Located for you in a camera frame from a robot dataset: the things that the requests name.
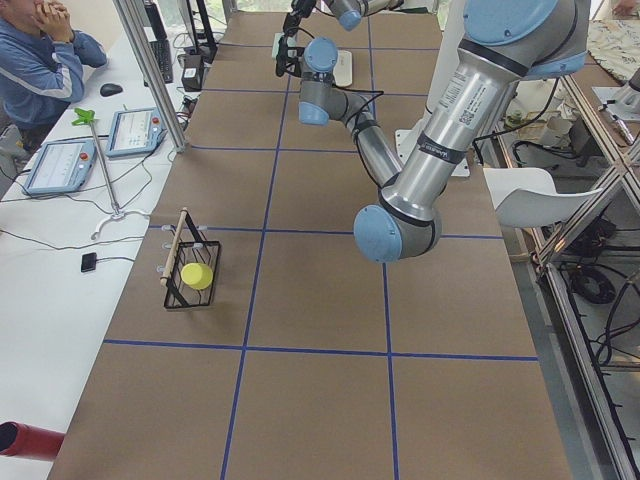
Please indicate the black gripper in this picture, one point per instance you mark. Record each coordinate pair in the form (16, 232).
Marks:
(285, 54)
(306, 6)

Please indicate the light green plastic cup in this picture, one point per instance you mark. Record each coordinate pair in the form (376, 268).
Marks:
(276, 45)

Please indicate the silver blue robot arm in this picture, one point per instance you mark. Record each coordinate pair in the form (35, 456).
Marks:
(487, 46)
(348, 13)

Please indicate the white plastic tray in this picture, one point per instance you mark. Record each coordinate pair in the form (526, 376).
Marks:
(343, 69)

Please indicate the yellow plastic cup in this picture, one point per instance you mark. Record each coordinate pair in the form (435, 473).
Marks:
(198, 276)

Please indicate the black power adapter box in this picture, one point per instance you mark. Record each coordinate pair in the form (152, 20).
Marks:
(192, 73)

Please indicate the black keyboard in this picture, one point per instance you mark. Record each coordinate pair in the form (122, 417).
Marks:
(162, 54)

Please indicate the far teach pendant tablet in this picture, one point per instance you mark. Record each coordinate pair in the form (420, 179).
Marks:
(135, 132)

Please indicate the teach pendant tablet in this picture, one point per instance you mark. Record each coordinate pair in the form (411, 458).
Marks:
(60, 167)
(135, 132)

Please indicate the black computer mouse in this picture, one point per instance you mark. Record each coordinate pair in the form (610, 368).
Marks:
(110, 89)

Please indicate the metal stand with green clip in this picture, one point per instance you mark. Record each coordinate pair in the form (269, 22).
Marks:
(118, 213)

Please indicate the person in blue hoodie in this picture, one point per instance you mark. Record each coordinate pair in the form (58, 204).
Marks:
(42, 62)

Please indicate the near teach pendant tablet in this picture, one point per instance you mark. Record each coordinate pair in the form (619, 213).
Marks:
(60, 167)

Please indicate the white chair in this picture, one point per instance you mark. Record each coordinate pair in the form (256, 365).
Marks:
(527, 197)

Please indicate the small black device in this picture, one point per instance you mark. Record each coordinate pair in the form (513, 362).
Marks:
(88, 262)

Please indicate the red cylinder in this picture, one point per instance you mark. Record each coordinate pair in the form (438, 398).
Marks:
(29, 442)

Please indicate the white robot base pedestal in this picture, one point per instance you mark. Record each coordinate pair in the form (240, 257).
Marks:
(446, 65)

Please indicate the aluminium frame post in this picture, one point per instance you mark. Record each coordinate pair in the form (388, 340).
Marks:
(132, 23)

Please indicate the wooden basket handle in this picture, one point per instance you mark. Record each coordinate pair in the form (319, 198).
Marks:
(173, 251)

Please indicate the black wire basket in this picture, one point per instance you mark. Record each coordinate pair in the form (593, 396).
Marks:
(193, 247)

